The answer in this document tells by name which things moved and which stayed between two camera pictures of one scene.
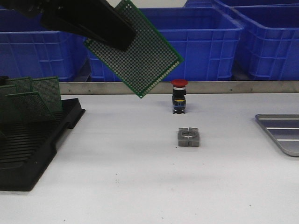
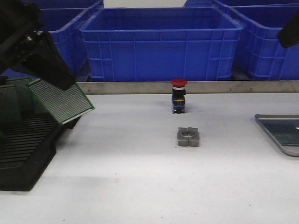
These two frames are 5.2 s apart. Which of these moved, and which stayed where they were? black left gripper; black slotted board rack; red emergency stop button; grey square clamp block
Moved: black left gripper
Stayed: black slotted board rack; red emergency stop button; grey square clamp block
